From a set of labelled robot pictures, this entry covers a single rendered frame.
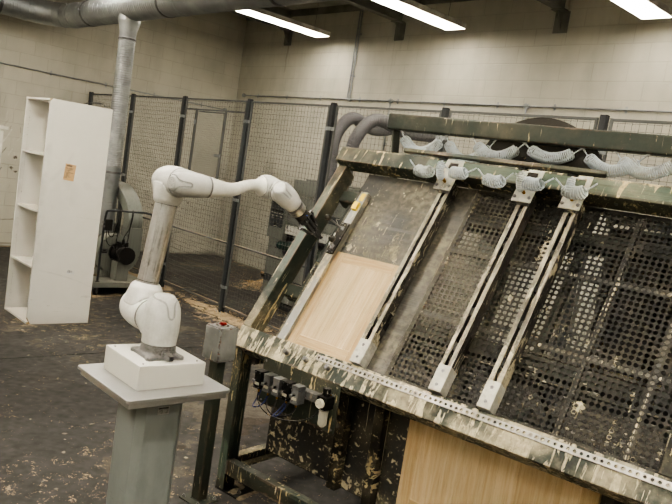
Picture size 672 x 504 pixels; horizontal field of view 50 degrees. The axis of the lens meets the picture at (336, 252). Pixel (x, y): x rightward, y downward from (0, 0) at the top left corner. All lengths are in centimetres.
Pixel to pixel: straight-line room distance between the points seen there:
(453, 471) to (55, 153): 478
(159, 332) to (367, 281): 109
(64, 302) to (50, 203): 95
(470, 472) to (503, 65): 653
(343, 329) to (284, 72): 892
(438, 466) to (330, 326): 84
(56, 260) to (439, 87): 531
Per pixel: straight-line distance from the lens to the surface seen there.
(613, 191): 342
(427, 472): 347
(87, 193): 707
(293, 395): 341
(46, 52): 1159
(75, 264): 714
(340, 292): 367
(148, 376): 315
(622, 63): 839
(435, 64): 983
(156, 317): 320
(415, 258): 353
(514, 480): 327
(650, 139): 387
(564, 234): 336
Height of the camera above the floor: 176
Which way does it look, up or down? 6 degrees down
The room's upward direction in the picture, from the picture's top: 9 degrees clockwise
